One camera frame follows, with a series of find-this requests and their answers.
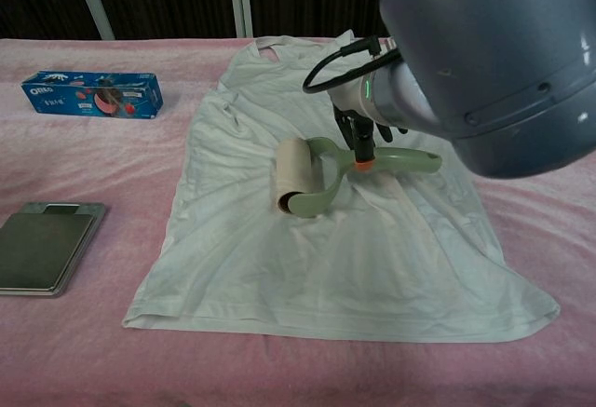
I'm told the silver digital kitchen scale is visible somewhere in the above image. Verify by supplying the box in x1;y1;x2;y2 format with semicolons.
0;201;107;299

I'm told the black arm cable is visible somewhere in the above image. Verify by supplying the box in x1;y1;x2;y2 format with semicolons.
302;36;401;96

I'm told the green lint roller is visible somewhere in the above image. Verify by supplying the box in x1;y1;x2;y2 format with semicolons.
271;136;442;220

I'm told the pink fuzzy table cloth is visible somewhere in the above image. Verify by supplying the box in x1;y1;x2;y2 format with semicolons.
0;36;596;407

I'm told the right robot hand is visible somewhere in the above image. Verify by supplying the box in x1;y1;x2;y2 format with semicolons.
328;73;409;173

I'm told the blue Oreo cookie box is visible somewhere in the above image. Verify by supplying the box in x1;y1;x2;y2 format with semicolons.
20;70;165;122

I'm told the white tank top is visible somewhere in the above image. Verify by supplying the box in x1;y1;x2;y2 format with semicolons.
121;30;560;344

